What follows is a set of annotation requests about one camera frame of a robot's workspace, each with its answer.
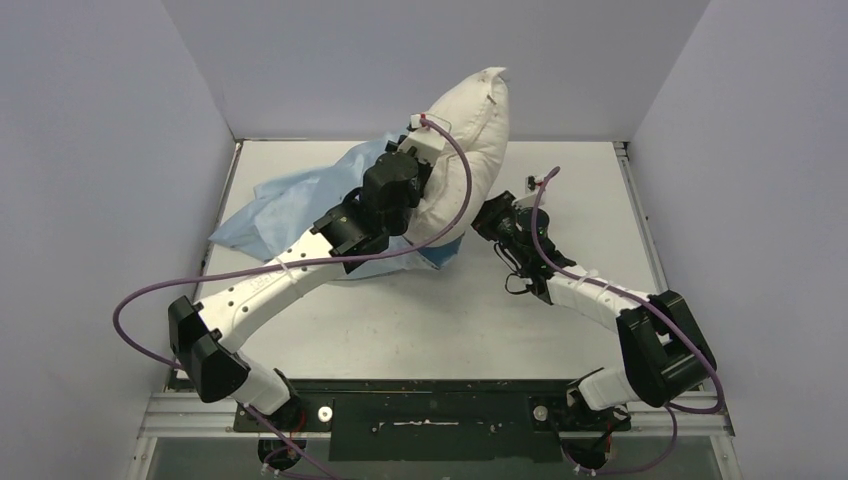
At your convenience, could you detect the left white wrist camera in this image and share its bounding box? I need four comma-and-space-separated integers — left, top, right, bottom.
398, 113, 452, 166

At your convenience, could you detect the black loop cable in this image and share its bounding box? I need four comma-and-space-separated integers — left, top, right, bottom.
504, 254, 535, 297

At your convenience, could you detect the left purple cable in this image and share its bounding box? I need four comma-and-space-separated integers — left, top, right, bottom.
111, 117, 474, 480

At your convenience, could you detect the purple cable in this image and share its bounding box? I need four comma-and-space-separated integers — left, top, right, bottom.
111, 117, 474, 480
529, 165, 727, 416

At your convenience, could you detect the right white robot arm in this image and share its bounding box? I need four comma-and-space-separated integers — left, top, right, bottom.
472, 192, 717, 428

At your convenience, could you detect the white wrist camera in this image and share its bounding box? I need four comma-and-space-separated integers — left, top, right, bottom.
398, 113, 452, 166
513, 174, 544, 209

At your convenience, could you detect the white pillow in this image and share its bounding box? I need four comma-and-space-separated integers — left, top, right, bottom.
397, 66, 511, 248

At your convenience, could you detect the light blue pillowcase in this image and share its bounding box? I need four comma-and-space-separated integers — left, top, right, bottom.
209, 131, 462, 281

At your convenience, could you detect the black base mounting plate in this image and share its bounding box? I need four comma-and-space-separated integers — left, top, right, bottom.
270, 380, 631, 463

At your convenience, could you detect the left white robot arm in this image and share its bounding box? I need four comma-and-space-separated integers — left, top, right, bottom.
168, 151, 433, 430

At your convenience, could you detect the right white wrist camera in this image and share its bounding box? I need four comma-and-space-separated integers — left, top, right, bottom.
513, 174, 544, 209

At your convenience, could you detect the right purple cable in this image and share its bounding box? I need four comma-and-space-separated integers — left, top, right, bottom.
529, 165, 727, 416

